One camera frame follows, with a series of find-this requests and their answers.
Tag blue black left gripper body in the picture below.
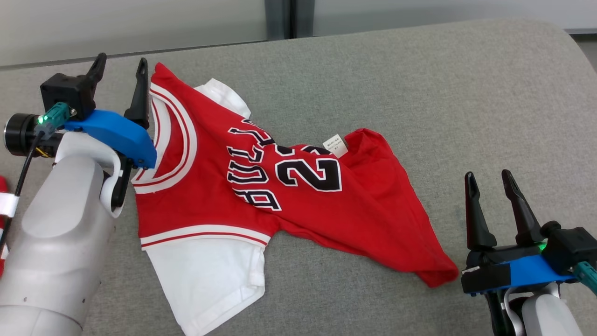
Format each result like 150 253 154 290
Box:
4 109 158 209

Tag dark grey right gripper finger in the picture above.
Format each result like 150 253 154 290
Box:
464 171 498 252
501 169 544 247

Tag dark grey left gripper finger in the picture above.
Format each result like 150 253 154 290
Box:
124 58 151 131
86 53 107 91

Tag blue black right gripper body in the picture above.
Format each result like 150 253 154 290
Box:
461 243 577 336

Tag red white basketball jersey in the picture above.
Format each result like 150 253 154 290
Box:
132 62 460 336

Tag red white sports shorts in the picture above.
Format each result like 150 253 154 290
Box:
0 175 11 277

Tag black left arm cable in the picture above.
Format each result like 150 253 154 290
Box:
0 132 46 255

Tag white label on left cable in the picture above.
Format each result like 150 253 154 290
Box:
0 193 20 218

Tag grey partition post with feet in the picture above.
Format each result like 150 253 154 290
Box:
264 0 316 41

